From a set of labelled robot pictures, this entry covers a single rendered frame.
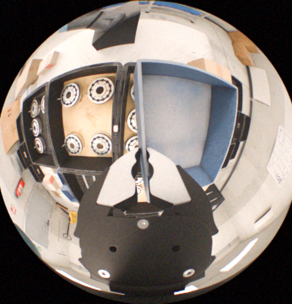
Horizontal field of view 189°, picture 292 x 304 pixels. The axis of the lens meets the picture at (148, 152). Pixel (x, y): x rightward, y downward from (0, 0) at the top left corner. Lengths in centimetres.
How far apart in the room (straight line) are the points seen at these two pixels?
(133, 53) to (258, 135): 299
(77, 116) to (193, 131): 42
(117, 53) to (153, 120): 50
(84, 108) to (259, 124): 315
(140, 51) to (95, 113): 40
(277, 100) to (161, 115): 300
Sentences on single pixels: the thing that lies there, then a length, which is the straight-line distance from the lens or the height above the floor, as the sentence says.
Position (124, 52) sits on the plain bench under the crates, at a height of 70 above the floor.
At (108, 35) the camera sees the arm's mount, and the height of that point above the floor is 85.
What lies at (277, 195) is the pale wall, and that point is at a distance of 325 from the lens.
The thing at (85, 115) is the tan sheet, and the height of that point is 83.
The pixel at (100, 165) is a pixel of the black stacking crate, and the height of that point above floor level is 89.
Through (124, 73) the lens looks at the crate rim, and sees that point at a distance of 30.
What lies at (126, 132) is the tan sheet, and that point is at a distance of 42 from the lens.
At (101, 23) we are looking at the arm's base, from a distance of 46.
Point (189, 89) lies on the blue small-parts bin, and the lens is 19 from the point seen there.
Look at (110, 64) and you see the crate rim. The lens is 32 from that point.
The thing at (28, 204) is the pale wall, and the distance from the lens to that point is 328.
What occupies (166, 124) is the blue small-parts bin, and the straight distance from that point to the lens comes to 17.
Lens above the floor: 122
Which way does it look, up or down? 57 degrees down
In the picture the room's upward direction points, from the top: 162 degrees clockwise
